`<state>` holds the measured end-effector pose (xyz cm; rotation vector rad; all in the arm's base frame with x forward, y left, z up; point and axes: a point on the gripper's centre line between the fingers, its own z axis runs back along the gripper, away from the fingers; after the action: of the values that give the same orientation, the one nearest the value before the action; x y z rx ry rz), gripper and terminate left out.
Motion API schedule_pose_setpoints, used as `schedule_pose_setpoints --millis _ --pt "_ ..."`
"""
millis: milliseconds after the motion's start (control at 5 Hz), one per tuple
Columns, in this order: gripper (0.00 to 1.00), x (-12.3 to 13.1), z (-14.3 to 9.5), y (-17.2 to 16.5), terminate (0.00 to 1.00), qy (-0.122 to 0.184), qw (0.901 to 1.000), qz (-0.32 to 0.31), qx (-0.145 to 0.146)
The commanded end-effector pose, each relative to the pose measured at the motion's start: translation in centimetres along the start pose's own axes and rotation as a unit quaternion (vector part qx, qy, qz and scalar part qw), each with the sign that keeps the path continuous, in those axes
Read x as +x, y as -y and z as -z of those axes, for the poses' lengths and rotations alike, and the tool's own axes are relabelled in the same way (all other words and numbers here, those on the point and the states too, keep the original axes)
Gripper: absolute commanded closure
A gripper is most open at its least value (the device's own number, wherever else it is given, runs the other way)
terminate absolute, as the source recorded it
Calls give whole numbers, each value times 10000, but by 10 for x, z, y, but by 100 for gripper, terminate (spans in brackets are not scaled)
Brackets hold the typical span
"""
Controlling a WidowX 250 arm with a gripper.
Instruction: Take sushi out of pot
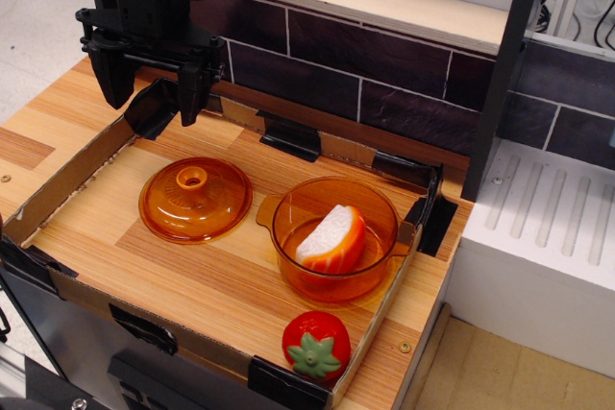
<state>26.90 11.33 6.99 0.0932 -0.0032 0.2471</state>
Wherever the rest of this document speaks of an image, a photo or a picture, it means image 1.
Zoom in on red toy strawberry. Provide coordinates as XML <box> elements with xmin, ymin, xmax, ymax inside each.
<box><xmin>282</xmin><ymin>311</ymin><xmax>352</xmax><ymax>383</ymax></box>

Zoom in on white grooved sink drainboard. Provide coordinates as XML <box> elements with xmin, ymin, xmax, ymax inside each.
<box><xmin>446</xmin><ymin>142</ymin><xmax>614</xmax><ymax>376</ymax></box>

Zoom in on salmon sushi toy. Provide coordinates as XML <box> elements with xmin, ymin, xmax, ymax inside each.
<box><xmin>295</xmin><ymin>205</ymin><xmax>366</xmax><ymax>275</ymax></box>

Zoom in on dark vertical post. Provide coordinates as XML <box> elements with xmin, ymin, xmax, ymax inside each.
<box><xmin>461</xmin><ymin>0</ymin><xmax>535</xmax><ymax>202</ymax></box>

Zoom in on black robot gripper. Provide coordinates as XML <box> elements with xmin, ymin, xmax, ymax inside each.
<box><xmin>76</xmin><ymin>0</ymin><xmax>224</xmax><ymax>127</ymax></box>

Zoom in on orange glass pot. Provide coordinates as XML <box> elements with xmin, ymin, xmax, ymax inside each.
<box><xmin>257</xmin><ymin>177</ymin><xmax>416</xmax><ymax>302</ymax></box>

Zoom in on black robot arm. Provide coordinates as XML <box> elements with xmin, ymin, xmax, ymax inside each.
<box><xmin>76</xmin><ymin>0</ymin><xmax>224</xmax><ymax>126</ymax></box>

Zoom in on orange glass pot lid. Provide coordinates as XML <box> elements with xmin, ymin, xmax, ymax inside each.
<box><xmin>138</xmin><ymin>157</ymin><xmax>253</xmax><ymax>244</ymax></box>

